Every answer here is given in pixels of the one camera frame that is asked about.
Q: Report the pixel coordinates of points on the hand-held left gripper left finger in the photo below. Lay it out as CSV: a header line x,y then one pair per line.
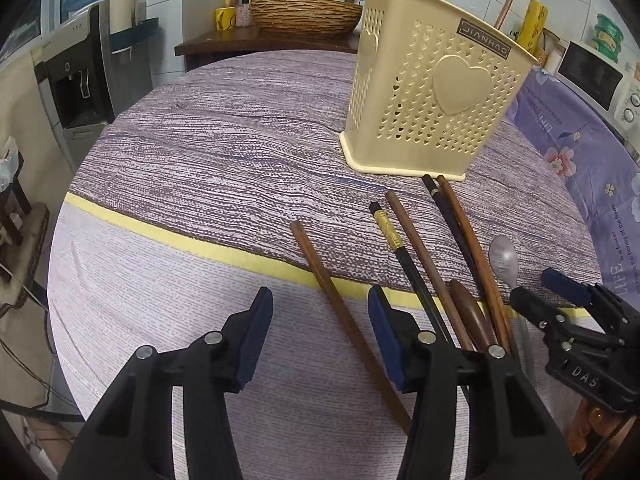
x,y
255,330

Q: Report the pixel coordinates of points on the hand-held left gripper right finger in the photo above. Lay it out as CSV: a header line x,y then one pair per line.
x,y
385,330

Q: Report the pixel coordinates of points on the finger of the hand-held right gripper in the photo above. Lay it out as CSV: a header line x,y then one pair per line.
x,y
532,305
565,285

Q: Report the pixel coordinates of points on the silver metal spoon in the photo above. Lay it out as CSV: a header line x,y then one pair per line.
x,y
502,260

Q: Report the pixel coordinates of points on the black chopstick with gold band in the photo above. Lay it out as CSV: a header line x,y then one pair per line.
x,y
387,225

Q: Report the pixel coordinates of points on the plain black chopstick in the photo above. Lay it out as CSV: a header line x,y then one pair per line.
x,y
450,225

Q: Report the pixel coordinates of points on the cream perforated utensil holder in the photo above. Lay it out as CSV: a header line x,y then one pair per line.
x,y
430,125

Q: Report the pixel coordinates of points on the person's right hand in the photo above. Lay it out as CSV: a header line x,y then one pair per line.
x,y
600,435

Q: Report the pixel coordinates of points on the purple floral cloth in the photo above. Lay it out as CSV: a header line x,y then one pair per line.
x,y
565,125

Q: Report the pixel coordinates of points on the purple striped tablecloth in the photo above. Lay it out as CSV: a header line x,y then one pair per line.
x,y
200,160

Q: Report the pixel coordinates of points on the white microwave oven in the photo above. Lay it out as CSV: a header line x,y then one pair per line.
x,y
585,70

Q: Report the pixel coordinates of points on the green stacked containers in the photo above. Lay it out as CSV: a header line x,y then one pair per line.
x,y
607,35

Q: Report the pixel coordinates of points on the yellow roll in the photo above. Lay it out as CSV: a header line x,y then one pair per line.
x,y
531,25

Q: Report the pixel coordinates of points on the dark wooden stool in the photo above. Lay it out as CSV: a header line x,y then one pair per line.
x,y
12,210

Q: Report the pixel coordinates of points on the dark wooden side table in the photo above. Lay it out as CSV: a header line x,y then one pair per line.
x,y
220,42

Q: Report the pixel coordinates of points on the grey water dispenser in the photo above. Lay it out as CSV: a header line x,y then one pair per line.
x,y
75,85

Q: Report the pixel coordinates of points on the yellow mug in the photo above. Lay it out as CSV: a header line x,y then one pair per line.
x,y
225,19

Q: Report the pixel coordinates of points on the pink dotted cup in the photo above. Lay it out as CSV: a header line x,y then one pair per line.
x,y
244,16

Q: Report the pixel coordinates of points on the wicker basket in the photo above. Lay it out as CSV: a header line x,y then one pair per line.
x,y
305,15

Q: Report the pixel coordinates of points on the dark teal wall holder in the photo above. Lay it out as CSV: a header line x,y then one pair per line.
x,y
140,30

